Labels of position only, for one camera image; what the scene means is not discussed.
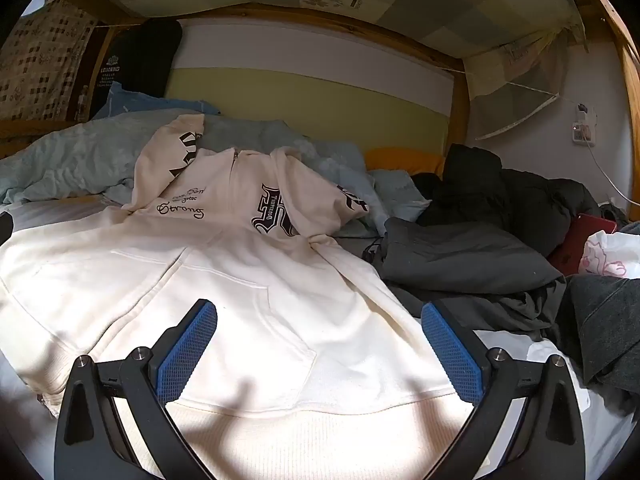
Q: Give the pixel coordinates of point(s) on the green checked cloth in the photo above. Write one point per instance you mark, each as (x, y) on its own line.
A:
(450, 0)

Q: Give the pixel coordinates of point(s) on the black hanging garment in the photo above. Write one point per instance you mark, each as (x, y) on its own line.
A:
(140, 60)

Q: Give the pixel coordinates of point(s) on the light blue pillow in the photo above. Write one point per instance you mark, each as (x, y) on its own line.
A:
(400, 190)

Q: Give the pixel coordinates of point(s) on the light blue duvet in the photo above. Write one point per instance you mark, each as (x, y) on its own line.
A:
(75, 155)

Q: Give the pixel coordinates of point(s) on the cream printed hoodie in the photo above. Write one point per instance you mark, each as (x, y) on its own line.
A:
(250, 310)

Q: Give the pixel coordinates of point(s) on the white wall device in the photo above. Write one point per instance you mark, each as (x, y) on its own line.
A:
(582, 130)

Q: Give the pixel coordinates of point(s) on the white pink printed bag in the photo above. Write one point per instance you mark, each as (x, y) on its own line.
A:
(610, 255)

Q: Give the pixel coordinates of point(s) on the patterned beige curtain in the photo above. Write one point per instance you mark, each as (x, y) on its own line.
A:
(40, 60)

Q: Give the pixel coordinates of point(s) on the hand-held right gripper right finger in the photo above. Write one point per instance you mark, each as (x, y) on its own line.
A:
(452, 355)

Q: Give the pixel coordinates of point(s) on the black jacket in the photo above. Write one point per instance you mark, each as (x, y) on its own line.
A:
(500, 195)

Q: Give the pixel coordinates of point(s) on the orange pillow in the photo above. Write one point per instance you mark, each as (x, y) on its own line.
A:
(400, 160)

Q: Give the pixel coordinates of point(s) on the charcoal garment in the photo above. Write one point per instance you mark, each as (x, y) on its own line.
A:
(605, 320)

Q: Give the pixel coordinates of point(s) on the translucent net curtain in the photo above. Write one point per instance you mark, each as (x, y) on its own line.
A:
(515, 70)

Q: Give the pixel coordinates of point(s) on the red flat case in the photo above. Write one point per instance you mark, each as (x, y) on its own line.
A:
(575, 240)

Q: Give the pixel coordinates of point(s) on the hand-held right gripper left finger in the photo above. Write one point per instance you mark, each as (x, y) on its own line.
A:
(187, 355)

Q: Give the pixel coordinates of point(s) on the dark grey garment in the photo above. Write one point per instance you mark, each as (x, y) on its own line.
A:
(460, 255)

